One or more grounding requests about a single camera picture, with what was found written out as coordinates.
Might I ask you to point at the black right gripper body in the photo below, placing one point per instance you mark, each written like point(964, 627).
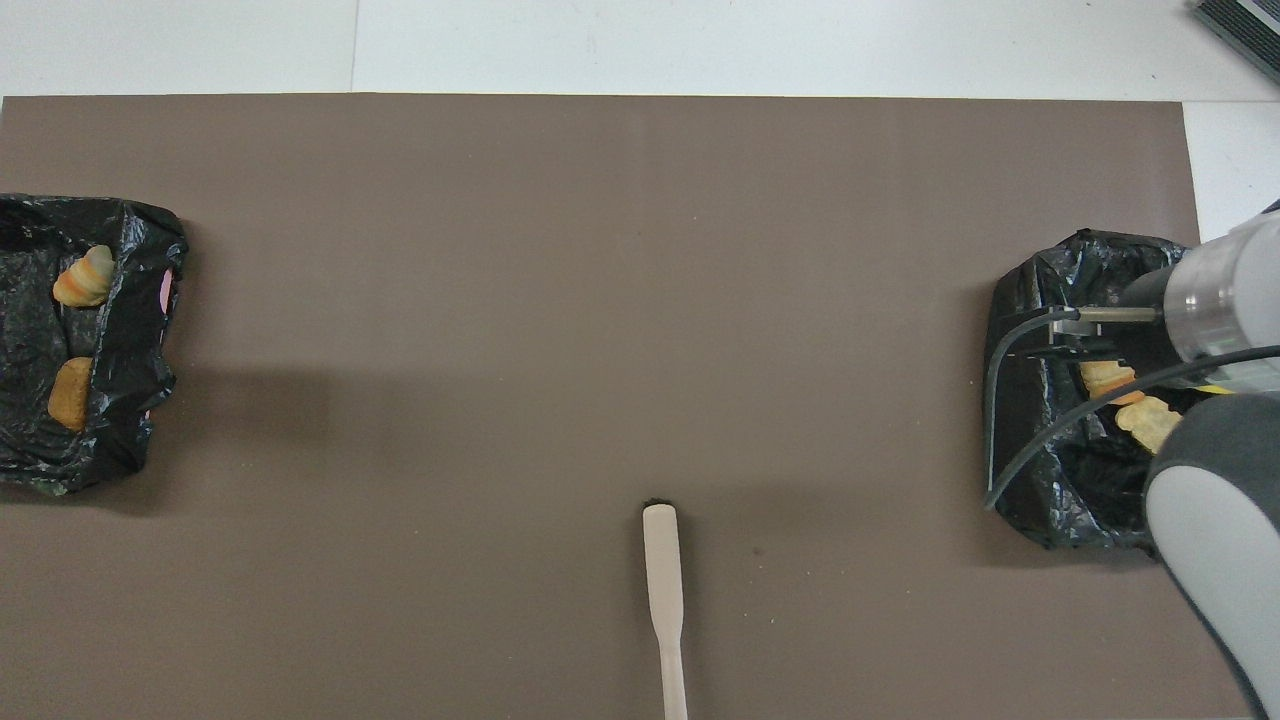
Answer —
point(1150, 295)

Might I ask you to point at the beige hand brush black bristles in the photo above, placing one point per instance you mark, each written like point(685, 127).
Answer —
point(663, 580)

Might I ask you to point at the brown table mat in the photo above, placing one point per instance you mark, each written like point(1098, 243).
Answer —
point(600, 300)

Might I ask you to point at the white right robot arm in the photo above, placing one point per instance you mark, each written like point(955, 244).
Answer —
point(1220, 520)

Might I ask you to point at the brown bread roll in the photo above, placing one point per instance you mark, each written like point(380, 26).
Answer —
point(70, 393)

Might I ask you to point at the round beige bread piece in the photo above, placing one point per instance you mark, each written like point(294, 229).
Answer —
point(85, 277)

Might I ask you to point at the black bin bag pink spot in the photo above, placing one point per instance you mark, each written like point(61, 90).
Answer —
point(110, 420)

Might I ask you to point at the grey vent grille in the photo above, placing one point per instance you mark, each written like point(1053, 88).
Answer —
point(1250, 20)

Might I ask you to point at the beige bread chunk orange crust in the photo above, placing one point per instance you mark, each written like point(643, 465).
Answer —
point(1105, 378)

